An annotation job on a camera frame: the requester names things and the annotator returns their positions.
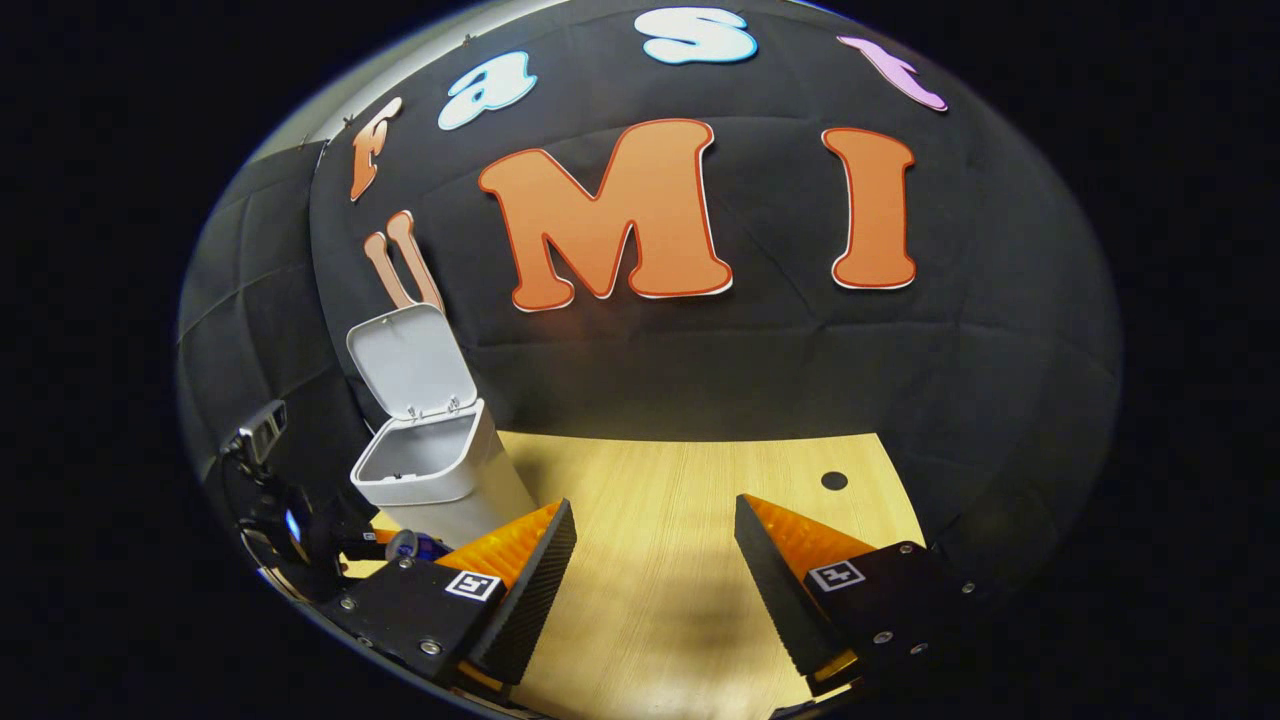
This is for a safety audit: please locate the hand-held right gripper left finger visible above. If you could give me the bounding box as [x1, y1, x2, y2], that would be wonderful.
[318, 497, 578, 706]

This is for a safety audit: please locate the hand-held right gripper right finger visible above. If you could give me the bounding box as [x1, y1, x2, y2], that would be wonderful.
[733, 493, 1006, 698]

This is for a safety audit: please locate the blue pop can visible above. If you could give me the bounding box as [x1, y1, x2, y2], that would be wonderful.
[385, 530, 453, 563]

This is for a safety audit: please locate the white desktop garbage bin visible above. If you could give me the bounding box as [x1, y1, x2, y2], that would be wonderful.
[346, 303, 539, 549]

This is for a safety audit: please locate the wooden desktop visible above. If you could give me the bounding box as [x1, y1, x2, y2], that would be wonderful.
[340, 432, 926, 720]

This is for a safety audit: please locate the black backdrop cloth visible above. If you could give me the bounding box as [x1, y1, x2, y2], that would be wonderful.
[178, 0, 1123, 581]

